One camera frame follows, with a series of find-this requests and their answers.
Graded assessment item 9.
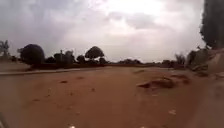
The flat-topped dark tree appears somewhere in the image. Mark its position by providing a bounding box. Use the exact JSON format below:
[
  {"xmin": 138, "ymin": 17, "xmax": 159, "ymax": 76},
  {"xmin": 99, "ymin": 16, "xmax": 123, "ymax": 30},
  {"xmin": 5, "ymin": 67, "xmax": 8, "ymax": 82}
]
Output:
[{"xmin": 84, "ymin": 45, "xmax": 105, "ymax": 61}]

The red-brown dirt ground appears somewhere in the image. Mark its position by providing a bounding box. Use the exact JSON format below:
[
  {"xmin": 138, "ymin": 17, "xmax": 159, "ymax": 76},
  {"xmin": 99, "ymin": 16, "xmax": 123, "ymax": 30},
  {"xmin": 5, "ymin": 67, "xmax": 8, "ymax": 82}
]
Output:
[{"xmin": 0, "ymin": 65, "xmax": 224, "ymax": 128}]

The row of dark bushes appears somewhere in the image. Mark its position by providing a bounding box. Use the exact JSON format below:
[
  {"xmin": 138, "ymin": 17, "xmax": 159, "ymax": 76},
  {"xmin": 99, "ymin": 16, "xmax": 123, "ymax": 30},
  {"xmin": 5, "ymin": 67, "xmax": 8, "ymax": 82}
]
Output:
[{"xmin": 43, "ymin": 49, "xmax": 109, "ymax": 67}]

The earth mound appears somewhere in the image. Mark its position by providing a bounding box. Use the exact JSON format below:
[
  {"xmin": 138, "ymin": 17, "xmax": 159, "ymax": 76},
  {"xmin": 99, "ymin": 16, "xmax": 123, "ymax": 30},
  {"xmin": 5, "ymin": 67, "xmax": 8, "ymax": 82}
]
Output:
[{"xmin": 136, "ymin": 75, "xmax": 192, "ymax": 90}]

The pale kerb strip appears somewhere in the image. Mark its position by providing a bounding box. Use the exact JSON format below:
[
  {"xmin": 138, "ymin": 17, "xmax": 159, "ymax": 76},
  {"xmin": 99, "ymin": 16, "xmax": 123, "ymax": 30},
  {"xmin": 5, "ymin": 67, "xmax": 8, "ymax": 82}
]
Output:
[{"xmin": 0, "ymin": 67, "xmax": 101, "ymax": 76}]

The round dark tree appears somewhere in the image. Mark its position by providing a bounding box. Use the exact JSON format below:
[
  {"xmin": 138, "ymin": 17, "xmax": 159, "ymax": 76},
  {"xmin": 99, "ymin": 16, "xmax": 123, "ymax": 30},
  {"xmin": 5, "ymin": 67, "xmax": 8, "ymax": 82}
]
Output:
[{"xmin": 17, "ymin": 43, "xmax": 46, "ymax": 66}]

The earth bank with bushes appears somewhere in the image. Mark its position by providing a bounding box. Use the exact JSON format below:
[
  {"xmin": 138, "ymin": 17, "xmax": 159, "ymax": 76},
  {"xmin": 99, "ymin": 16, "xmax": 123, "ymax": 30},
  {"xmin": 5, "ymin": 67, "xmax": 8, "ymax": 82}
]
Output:
[{"xmin": 185, "ymin": 48, "xmax": 224, "ymax": 78}]

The palm tree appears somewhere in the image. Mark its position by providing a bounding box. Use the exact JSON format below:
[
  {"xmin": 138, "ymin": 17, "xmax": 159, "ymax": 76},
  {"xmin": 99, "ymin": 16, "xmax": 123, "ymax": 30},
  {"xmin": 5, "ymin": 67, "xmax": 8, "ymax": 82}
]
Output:
[{"xmin": 0, "ymin": 39, "xmax": 11, "ymax": 58}]

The tall dark tree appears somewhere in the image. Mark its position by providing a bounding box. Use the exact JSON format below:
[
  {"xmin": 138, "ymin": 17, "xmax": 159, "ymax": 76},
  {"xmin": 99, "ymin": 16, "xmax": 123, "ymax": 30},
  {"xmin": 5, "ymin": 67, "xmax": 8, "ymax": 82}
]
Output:
[{"xmin": 199, "ymin": 0, "xmax": 224, "ymax": 50}]

